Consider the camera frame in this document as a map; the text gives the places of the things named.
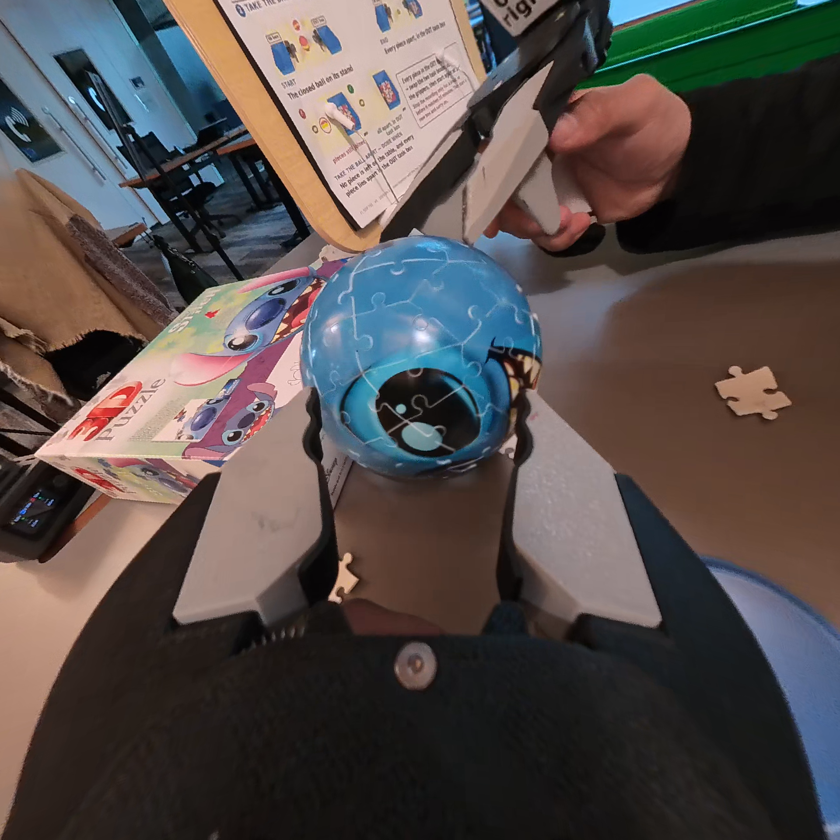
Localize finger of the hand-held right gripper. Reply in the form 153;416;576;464
381;125;487;229
462;61;555;244

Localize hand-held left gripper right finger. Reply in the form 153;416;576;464
495;394;662;630

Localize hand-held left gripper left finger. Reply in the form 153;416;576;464
172;387;339;626

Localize blue puzzle ball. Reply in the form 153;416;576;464
300;236;544;480

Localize blue plastic ball stand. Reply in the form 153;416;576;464
699;554;840;818

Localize colourful cartoon puzzle box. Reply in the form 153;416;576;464
36;259;358;509

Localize person's right hand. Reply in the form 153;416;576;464
484;72;693;256

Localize green plastic bin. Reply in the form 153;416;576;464
576;0;840;93

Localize wooden document stand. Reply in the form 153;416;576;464
164;0;487;253

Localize black device with screen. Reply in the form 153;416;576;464
0;459;96;562

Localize black cloth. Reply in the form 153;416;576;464
45;331;148;401

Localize wooden desk black legs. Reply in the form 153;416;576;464
118;128;312;284

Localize black bag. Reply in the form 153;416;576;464
152;235;221;312

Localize beige cloth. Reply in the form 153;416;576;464
0;167;175;408

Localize dark wall sign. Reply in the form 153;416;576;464
54;49;126;135
0;79;67;161

